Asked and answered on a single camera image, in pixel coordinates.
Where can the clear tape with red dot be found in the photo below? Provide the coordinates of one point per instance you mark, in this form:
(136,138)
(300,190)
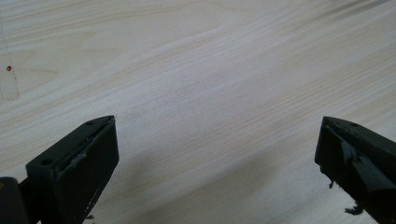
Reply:
(8,84)

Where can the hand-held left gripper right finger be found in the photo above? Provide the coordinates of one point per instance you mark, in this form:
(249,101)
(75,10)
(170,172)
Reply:
(358,161)

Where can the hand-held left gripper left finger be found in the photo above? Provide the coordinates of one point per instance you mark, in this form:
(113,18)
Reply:
(77,168)

